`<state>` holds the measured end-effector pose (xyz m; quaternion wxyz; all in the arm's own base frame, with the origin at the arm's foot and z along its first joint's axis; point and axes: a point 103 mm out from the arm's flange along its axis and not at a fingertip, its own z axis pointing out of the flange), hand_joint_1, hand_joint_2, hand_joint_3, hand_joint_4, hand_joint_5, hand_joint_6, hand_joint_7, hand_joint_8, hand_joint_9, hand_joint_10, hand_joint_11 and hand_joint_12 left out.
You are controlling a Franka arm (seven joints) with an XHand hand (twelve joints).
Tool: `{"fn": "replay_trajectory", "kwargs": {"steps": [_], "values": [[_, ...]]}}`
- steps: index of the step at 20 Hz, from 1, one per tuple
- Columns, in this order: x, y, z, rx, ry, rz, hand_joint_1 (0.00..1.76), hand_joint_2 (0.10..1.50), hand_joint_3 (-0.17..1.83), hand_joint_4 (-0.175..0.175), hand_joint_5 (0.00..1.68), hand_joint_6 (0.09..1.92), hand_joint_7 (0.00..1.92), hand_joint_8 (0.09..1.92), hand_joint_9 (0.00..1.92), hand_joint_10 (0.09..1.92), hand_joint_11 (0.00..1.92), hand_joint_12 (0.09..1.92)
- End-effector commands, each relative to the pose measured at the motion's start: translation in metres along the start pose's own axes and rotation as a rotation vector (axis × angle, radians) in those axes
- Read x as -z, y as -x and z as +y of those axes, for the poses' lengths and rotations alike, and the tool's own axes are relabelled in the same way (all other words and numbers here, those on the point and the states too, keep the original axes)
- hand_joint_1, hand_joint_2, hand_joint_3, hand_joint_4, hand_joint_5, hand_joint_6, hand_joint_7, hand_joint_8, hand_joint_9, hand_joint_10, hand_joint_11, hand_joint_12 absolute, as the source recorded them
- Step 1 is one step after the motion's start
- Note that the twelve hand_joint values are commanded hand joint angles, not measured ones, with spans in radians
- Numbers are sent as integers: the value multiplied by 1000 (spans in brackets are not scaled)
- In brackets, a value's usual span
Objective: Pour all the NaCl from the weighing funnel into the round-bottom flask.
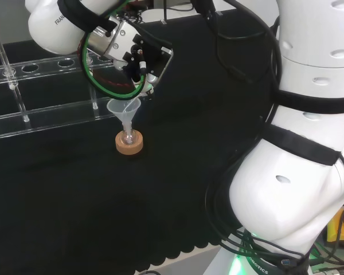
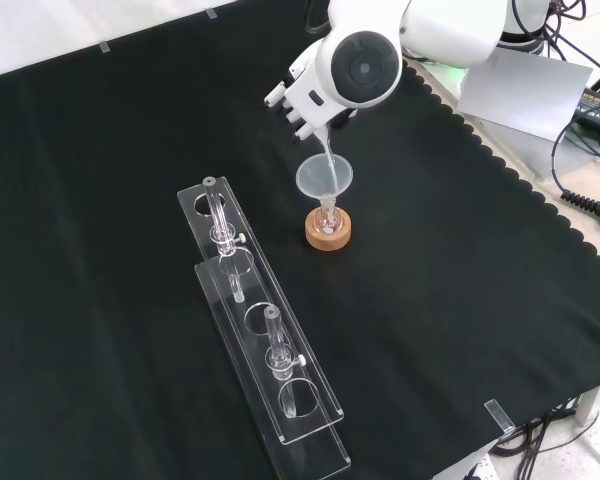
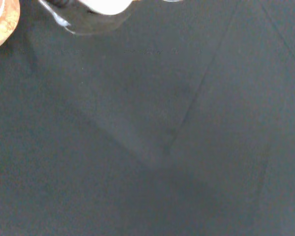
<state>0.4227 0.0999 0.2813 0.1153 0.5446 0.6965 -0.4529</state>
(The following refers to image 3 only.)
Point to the black bench cloth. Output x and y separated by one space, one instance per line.
147 135

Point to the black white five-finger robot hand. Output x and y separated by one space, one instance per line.
108 6

